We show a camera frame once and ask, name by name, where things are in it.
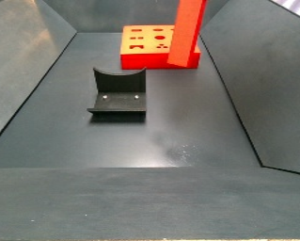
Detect red arch foam block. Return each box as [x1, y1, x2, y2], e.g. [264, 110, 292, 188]
[166, 0, 207, 67]

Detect black curved fixture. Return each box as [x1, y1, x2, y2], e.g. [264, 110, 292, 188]
[88, 69, 146, 113]

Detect orange foam shape board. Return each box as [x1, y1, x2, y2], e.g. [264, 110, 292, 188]
[118, 24, 203, 71]

